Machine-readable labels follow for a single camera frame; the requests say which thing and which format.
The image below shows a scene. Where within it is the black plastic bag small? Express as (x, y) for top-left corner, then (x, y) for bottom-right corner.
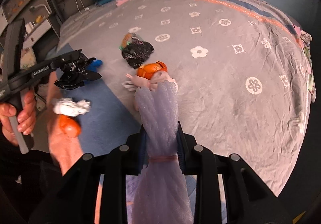
(54, 54), (102, 90)

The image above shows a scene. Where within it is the white tissue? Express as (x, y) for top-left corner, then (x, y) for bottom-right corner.
(52, 98), (91, 117)

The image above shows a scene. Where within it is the pink cloth rag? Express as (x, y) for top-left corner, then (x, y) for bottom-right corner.
(122, 71), (178, 91)

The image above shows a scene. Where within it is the orange peel piece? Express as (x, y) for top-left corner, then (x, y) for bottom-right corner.
(58, 114), (82, 138)

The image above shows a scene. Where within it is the blue plastic bag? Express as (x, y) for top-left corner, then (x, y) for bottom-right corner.
(86, 59), (103, 72)

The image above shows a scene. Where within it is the green noodle packet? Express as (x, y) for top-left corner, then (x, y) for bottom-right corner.
(119, 33), (142, 50)

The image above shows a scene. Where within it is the yellow trash bin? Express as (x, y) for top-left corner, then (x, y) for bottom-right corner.
(293, 211), (306, 224)

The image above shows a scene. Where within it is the person's left hand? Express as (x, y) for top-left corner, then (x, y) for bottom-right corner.
(1, 89), (36, 146)

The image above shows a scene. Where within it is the teddy bear cushion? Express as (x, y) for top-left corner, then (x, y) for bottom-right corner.
(20, 47), (37, 70)

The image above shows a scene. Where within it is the white desk lamp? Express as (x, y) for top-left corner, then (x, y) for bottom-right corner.
(29, 4), (51, 17)

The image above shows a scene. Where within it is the grey bedside shelf unit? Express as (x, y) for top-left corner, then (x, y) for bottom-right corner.
(1, 0), (60, 53)

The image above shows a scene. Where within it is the grey patterned bed cover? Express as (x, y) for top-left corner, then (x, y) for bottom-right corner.
(58, 0), (311, 195)

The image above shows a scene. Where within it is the pink small item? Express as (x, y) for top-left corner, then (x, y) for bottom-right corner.
(116, 0), (131, 7)

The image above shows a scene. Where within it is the floral sheet bed edge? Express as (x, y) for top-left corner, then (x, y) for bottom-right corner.
(294, 25), (317, 103)

